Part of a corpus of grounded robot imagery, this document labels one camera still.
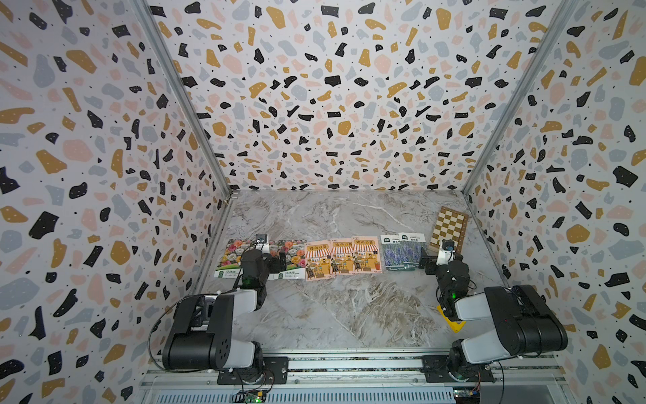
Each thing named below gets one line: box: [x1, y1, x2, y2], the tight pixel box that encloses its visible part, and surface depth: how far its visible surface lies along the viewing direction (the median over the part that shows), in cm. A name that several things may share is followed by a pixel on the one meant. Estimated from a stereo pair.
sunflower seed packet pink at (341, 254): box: [330, 238, 355, 275], surface depth 102 cm
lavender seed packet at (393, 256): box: [380, 234, 420, 272], surface depth 102 cm
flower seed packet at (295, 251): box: [267, 239, 308, 281], surface depth 100 cm
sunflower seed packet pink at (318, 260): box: [304, 239, 334, 282], surface depth 99 cm
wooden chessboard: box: [429, 206, 470, 255], surface depth 108 cm
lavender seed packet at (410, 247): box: [398, 232, 426, 266], surface depth 105 cm
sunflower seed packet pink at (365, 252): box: [351, 236, 383, 275], surface depth 102 cm
